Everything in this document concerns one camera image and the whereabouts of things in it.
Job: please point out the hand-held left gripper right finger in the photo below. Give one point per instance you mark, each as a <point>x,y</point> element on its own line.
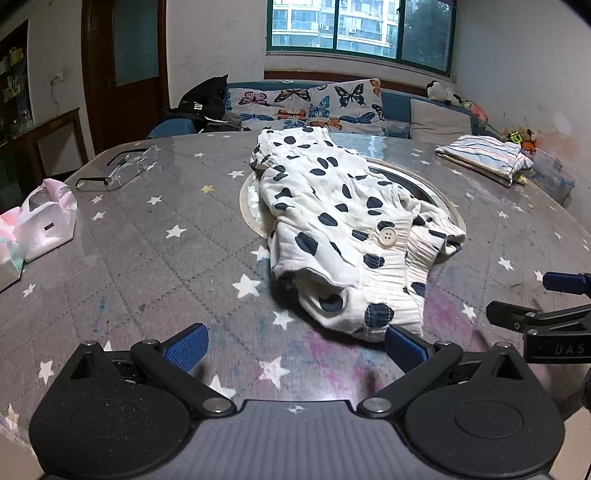
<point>406,350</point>

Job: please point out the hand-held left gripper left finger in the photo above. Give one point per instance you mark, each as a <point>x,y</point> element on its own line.
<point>187,348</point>

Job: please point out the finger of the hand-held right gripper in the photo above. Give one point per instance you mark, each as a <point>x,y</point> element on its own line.
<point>512,318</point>
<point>565,281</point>

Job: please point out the white navy polka dot garment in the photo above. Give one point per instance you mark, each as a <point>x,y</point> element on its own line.
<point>323,207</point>

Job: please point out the dark clothes pile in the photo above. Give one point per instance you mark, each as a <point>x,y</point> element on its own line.
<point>221,122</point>

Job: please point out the grey star print tablecloth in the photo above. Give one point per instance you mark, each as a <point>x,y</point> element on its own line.
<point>161,277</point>

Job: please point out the clear plastic storage box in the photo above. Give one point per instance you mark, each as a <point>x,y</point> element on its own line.
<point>551,177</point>

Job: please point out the yellow cloth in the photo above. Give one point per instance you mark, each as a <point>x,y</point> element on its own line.
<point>522,175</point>

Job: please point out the colourful plush toys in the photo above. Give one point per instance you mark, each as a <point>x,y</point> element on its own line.
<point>519,138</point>

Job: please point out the folded striped cloth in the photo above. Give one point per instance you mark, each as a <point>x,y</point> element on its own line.
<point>485,154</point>

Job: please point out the white pink handbag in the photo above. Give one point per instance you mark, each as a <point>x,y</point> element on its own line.
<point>48,221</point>

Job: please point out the pink plush toy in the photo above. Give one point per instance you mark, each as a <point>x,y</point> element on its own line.
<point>475,110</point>

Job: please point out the clear safety glasses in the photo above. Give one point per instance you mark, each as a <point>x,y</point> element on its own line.
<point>134,161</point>

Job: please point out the pastel gift bag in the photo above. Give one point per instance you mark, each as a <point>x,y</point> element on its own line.
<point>9,258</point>

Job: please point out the grey cushion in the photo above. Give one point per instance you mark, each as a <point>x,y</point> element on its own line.
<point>438,120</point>

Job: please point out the panda plush toy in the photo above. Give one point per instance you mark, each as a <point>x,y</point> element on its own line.
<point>438,91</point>

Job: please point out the blue sofa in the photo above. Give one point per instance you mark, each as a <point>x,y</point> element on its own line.
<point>397,108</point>

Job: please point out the butterfly print pillow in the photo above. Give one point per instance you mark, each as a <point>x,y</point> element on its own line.
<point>351,104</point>
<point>263,104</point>

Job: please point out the black bag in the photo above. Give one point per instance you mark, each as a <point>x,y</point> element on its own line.
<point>205,94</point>

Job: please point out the brown wooden side table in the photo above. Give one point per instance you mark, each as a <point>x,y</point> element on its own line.
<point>51,127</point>

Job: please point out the brown wooden door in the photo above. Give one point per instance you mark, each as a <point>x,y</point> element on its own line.
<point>134,92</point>

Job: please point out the dark shelf cabinet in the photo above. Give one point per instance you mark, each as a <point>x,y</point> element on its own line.
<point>16,83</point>

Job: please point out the green framed window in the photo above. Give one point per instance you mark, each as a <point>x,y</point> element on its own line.
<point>360,27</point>

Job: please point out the brown wooden back rail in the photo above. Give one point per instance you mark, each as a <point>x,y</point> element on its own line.
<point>397,84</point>

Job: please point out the white wall socket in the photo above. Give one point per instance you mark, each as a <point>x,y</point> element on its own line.
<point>56,78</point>

